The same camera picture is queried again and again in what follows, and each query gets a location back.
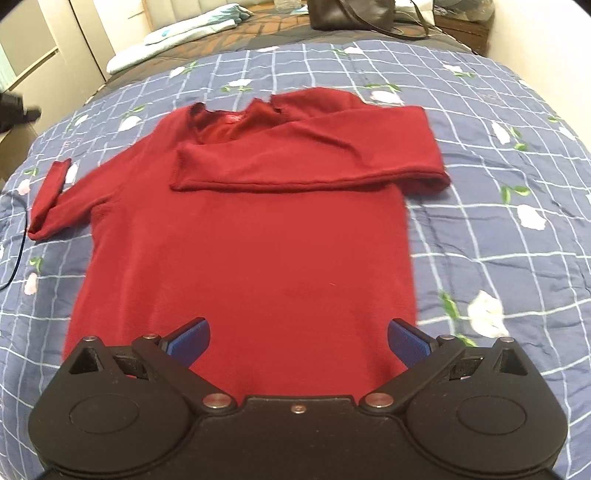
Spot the white pillow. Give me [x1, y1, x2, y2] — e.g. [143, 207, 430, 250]
[107, 42, 163, 75]

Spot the brown quilted bedspread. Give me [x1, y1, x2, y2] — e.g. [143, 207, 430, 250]
[104, 9, 481, 88]

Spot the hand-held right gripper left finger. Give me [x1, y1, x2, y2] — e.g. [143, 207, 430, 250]
[67, 316, 238, 415]

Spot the black cable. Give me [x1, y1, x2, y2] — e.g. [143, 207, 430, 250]
[0, 191, 32, 291]

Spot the white teal printed cloth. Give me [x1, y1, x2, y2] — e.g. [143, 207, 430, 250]
[143, 2, 254, 47]

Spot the beige padded headboard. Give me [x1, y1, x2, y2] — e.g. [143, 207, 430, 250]
[141, 0, 278, 25]

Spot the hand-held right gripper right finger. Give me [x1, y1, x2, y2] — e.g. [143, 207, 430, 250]
[359, 318, 532, 415]

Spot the black leather handbag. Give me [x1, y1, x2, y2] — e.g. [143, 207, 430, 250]
[307, 0, 431, 40]

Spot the clear plastic bag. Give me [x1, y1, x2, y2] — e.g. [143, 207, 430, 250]
[434, 0, 496, 20]

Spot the red sweater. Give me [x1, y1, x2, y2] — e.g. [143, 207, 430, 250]
[28, 87, 452, 403]

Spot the blue floral checked quilt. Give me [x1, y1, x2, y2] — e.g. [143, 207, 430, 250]
[0, 39, 591, 480]

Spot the beige cabinet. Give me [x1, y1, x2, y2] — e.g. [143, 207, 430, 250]
[0, 0, 145, 95]

